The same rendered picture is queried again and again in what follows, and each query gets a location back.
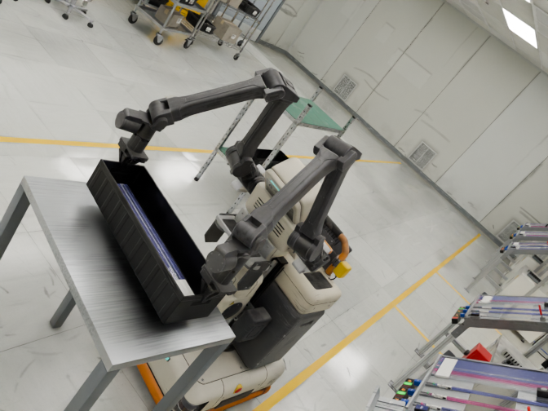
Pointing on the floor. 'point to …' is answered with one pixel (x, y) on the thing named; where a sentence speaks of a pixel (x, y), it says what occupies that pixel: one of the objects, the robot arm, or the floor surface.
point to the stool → (75, 11)
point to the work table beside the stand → (109, 292)
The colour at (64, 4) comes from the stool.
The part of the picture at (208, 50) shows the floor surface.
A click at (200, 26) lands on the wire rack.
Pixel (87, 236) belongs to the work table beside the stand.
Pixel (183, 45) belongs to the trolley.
